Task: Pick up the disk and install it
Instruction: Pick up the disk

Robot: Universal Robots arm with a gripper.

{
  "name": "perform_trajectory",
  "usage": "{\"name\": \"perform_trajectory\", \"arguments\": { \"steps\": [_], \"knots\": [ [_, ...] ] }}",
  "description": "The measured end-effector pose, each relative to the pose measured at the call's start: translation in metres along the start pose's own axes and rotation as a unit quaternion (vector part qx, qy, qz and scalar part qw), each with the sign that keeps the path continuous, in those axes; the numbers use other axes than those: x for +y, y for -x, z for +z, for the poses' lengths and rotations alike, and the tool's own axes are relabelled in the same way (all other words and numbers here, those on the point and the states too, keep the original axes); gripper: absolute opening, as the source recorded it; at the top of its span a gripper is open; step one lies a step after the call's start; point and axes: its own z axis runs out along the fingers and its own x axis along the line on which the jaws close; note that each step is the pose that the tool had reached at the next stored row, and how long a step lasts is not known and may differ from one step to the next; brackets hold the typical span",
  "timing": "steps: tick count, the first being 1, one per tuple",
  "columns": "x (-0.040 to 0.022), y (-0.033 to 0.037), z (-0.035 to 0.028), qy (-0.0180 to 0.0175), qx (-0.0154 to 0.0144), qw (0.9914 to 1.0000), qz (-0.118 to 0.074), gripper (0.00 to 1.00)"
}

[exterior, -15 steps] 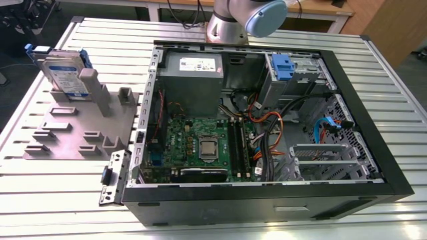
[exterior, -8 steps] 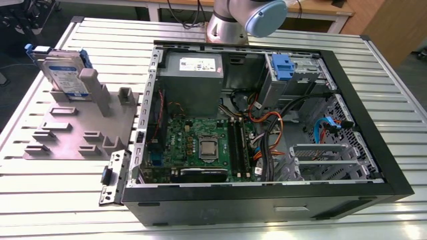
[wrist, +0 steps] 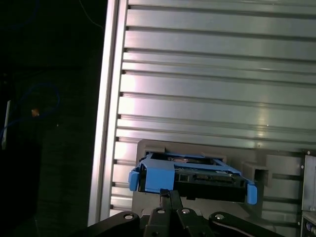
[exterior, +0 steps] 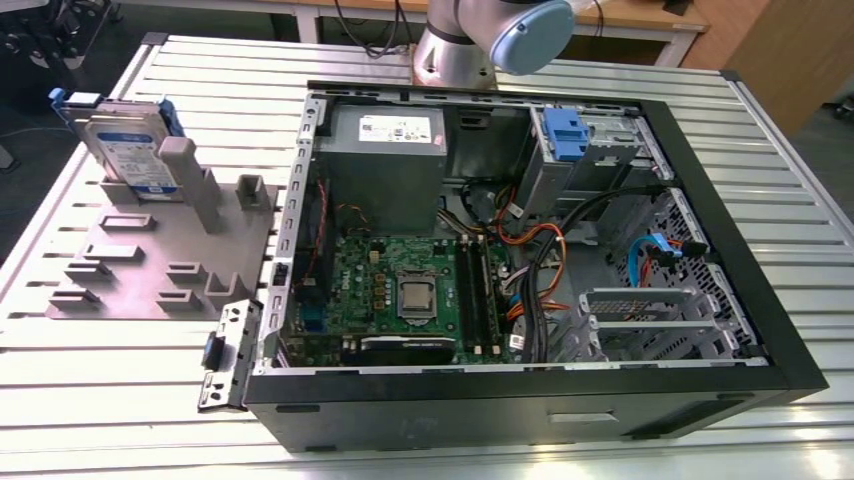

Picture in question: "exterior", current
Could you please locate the black graphics card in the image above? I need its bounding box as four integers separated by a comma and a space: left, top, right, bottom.
339, 334, 459, 366

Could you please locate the black wire bundle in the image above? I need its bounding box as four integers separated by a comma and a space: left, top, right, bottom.
519, 184, 662, 361

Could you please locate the wooden desk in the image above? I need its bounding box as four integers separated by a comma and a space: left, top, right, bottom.
270, 0, 710, 66

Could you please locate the hard disk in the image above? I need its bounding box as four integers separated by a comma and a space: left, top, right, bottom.
50, 88, 186, 201

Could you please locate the blue drive latch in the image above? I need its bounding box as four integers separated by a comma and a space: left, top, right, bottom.
543, 107, 593, 164

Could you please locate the black open PC case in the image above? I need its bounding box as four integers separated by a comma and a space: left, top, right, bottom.
243, 78, 829, 454

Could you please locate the silver disk bay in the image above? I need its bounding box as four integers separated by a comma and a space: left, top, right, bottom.
577, 287, 766, 364

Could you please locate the orange wire bundle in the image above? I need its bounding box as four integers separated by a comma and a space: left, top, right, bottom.
497, 222, 570, 321

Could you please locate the wooden cabinet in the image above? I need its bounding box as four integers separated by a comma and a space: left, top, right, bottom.
683, 0, 854, 136

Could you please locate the silver CPU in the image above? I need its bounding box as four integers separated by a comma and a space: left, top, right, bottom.
399, 283, 435, 309

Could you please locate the green motherboard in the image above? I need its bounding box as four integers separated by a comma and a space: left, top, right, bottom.
286, 234, 529, 366

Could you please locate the blue wire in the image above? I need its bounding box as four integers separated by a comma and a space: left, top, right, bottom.
626, 232, 675, 289

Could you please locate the grey power supply unit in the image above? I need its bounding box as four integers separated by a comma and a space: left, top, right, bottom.
313, 103, 449, 239

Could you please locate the grey parts rack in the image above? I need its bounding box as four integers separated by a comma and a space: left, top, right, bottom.
46, 137, 282, 321

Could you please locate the silver card retention bracket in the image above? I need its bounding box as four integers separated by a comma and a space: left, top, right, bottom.
196, 298, 262, 414

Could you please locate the CPU socket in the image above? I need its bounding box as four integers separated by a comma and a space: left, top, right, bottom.
393, 269, 443, 329

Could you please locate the silver optical drive cage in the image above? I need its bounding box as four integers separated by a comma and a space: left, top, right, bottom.
519, 104, 669, 221

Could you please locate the black RAM slot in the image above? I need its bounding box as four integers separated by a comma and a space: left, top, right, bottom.
457, 234, 486, 356
474, 234, 506, 354

